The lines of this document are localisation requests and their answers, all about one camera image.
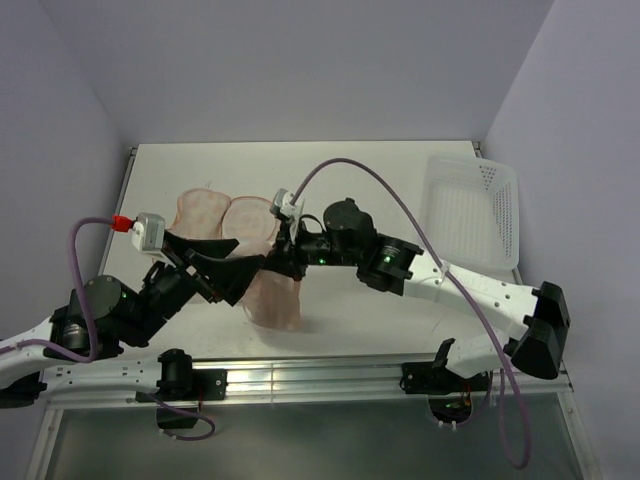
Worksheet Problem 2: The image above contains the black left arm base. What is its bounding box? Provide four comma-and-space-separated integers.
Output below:
153, 369, 228, 436

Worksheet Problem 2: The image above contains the white perforated plastic basket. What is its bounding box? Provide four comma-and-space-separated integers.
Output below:
418, 154, 520, 271

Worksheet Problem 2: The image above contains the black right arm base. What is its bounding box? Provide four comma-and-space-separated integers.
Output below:
399, 362, 493, 431

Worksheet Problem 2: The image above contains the peach pink bra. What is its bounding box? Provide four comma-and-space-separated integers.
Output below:
241, 271, 301, 331

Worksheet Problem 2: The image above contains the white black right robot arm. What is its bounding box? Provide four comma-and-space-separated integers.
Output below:
265, 190, 570, 390

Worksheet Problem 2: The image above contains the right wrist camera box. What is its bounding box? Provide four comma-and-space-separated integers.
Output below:
270, 188, 304, 241

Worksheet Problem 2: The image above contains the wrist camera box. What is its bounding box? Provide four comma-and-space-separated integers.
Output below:
111, 213, 165, 261
270, 188, 304, 241

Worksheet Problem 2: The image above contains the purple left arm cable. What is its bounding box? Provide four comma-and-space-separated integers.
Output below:
0, 215, 217, 442

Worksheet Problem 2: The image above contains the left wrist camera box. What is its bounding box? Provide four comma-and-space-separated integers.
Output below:
111, 213, 165, 261

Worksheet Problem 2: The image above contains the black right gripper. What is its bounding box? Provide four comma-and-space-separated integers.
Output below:
264, 216, 360, 281

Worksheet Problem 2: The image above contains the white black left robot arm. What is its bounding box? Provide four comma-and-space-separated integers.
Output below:
1, 233, 266, 408

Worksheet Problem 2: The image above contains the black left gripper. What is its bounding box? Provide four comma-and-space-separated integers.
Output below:
125, 230, 268, 347

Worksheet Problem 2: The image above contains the aluminium frame rail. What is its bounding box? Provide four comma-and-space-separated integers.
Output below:
48, 352, 574, 407

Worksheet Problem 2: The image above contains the pink mesh laundry bag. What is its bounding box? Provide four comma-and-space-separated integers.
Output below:
169, 188, 280, 256

